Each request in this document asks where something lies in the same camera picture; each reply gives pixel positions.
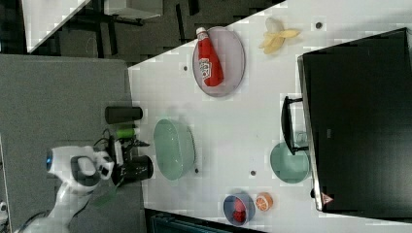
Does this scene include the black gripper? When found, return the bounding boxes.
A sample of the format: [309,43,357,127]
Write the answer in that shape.
[108,136,136,165]

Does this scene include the green strainer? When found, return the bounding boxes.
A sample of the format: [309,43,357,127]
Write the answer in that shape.
[154,118,195,181]

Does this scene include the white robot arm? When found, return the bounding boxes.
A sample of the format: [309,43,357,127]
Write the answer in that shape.
[14,138,128,233]

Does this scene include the green cylinder object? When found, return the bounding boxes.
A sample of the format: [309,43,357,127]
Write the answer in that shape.
[116,128,135,139]

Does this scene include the black cylinder lower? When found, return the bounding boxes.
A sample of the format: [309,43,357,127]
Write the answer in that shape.
[112,155,154,185]

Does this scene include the black cylinder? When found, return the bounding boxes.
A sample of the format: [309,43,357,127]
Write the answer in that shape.
[105,106,143,124]
[112,155,154,185]

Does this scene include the black cylinder upper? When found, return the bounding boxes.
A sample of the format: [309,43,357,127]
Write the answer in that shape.
[105,106,143,124]

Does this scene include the red ketchup bottle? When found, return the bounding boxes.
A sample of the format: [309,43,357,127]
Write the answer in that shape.
[196,27,223,87]

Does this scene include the red strawberries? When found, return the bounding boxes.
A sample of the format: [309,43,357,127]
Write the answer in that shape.
[232,198,246,223]

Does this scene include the purple round plate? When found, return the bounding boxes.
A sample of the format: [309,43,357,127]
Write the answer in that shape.
[192,26,246,97]

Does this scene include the orange slice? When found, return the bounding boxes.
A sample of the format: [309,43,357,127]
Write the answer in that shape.
[255,192,273,212]

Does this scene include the green cup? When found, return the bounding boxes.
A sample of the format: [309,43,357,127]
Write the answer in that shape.
[270,142,311,184]

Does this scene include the peeled banana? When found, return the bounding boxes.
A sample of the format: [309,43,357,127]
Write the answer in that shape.
[259,17,299,54]

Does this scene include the black toaster oven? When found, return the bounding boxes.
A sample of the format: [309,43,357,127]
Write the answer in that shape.
[281,28,412,222]

